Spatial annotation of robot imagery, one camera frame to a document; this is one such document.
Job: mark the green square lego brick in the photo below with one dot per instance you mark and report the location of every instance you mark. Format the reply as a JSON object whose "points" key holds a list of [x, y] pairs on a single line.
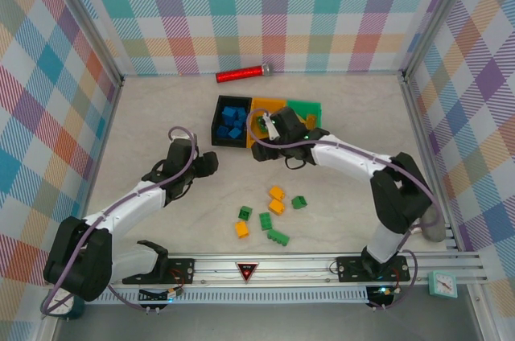
{"points": [[262, 126], [299, 202], [245, 213]]}

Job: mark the blue square lego brick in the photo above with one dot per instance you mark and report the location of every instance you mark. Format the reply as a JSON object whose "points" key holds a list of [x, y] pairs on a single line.
{"points": [[222, 132]]}

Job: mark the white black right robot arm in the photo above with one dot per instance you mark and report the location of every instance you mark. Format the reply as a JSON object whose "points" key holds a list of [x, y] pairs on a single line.
{"points": [[346, 156]]}

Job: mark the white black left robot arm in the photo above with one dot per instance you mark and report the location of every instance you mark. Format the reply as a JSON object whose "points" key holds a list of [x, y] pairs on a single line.
{"points": [[133, 204]]}

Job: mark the green plastic bin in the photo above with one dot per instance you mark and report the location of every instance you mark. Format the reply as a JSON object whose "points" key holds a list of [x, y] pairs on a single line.
{"points": [[301, 108]]}

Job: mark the yellow curved lego brick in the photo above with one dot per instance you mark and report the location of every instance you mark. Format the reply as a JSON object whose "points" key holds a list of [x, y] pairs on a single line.
{"points": [[311, 121]]}

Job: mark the yellow plastic bin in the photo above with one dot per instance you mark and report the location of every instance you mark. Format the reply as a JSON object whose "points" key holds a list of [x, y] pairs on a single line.
{"points": [[261, 103]]}

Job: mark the blue long lego brick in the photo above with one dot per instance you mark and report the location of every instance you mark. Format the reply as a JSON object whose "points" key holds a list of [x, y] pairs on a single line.
{"points": [[241, 112]]}

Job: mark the red glitter microphone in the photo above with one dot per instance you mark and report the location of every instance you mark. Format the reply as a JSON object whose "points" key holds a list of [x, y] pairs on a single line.
{"points": [[237, 75]]}

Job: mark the black plastic bin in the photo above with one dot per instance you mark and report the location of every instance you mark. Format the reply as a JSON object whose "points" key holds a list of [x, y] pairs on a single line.
{"points": [[217, 101]]}

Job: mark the green long lego brick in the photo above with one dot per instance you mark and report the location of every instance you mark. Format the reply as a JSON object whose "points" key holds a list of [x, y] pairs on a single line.
{"points": [[278, 237]]}

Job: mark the plaid backdrop panel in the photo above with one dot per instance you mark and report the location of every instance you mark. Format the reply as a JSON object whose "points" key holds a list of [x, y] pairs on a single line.
{"points": [[483, 116], [32, 116], [257, 3]]}

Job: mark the red triangle badge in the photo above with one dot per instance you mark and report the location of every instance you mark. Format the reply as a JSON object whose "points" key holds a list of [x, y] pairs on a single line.
{"points": [[248, 270]]}

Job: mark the gray rounded object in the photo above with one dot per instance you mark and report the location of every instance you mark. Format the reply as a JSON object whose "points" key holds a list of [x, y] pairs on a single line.
{"points": [[434, 228]]}

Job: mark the dark teal clock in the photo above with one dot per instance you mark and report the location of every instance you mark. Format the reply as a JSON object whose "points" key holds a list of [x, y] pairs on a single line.
{"points": [[60, 302]]}

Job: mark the mint square clock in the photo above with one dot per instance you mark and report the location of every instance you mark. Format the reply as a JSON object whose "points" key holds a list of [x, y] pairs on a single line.
{"points": [[442, 284]]}

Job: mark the aluminum base rail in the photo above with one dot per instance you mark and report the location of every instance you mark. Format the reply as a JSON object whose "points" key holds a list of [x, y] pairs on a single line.
{"points": [[289, 272]]}

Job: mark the aluminum frame post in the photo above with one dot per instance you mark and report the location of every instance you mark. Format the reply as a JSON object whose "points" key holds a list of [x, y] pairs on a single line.
{"points": [[86, 21], [440, 15]]}

